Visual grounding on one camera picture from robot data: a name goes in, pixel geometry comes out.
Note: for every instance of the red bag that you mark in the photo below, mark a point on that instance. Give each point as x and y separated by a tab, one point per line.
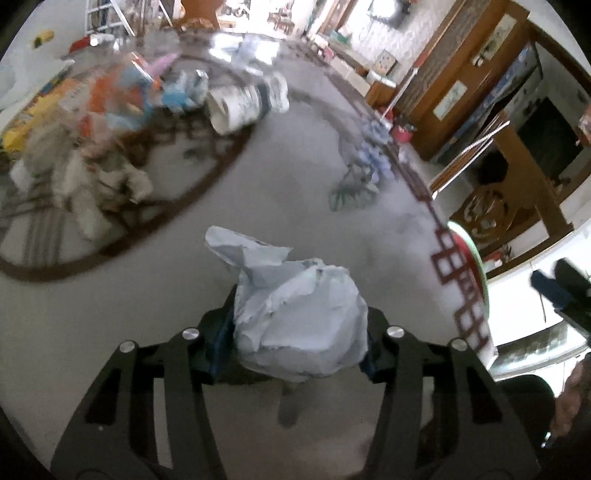
83	45

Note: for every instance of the orange snack packet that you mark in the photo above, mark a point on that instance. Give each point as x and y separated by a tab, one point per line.
115	101

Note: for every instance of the wooden dining chair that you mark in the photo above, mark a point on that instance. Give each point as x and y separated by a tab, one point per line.
198	14

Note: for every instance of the crumpled brown paper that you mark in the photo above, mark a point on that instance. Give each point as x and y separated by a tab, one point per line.
87	184

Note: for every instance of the wall television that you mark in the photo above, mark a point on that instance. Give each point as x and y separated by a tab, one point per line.
390	11

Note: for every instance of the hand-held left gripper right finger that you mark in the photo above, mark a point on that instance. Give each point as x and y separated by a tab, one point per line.
379	341

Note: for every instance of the carved wooden chair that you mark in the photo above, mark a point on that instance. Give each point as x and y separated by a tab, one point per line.
508	184

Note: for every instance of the small yellow object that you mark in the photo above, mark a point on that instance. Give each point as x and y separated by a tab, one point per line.
42	38

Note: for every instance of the wooden television cabinet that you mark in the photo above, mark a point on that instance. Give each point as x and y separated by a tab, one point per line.
360	69

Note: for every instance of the tall wall scroll picture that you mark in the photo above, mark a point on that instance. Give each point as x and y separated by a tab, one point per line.
494	37

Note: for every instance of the person's patterned clothing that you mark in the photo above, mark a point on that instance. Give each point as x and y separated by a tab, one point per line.
575	401

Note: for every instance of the small picture frame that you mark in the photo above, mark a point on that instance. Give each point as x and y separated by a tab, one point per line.
385	62

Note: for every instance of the white book rack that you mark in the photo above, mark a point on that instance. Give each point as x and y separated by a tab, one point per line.
108	16

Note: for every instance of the yellow box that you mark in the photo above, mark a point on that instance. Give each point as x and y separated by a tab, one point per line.
23	124

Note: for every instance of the short wall scroll picture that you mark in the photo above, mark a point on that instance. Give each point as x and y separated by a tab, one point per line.
450	99

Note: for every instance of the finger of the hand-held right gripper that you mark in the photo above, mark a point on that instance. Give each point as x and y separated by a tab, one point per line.
575	279
549	288

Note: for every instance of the red bucket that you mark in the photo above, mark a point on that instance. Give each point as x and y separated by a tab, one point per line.
401	134

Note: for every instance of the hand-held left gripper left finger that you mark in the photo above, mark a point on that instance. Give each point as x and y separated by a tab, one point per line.
222	339

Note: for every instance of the white paper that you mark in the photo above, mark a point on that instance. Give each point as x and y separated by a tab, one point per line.
295	314

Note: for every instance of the crumpled printed paper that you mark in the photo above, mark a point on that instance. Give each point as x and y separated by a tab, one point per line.
184	90

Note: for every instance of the patterned paper cup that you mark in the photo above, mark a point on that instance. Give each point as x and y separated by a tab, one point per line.
240	106

